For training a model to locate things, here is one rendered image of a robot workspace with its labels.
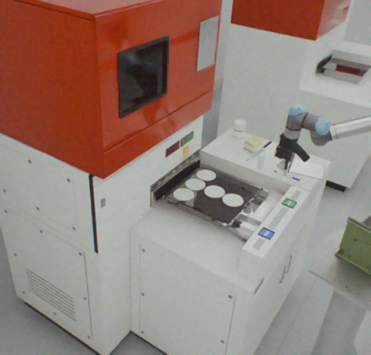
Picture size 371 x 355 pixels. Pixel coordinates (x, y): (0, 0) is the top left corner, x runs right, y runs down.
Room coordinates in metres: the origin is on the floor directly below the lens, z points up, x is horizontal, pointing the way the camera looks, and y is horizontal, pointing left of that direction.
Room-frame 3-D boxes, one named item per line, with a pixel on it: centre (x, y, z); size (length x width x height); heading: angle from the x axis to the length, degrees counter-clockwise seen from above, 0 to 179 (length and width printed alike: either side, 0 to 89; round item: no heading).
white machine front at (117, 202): (1.66, 0.14, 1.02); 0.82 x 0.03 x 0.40; 149
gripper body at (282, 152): (1.80, -0.49, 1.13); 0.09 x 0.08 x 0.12; 59
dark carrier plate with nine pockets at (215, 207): (1.71, -0.16, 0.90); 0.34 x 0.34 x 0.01; 59
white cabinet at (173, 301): (1.72, -0.29, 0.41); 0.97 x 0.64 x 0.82; 149
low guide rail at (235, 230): (1.58, -0.15, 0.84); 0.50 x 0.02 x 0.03; 59
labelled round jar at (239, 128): (2.19, -0.31, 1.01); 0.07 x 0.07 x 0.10
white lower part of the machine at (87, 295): (1.84, 0.43, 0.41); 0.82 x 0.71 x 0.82; 149
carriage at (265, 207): (1.59, -0.39, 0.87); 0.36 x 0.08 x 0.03; 149
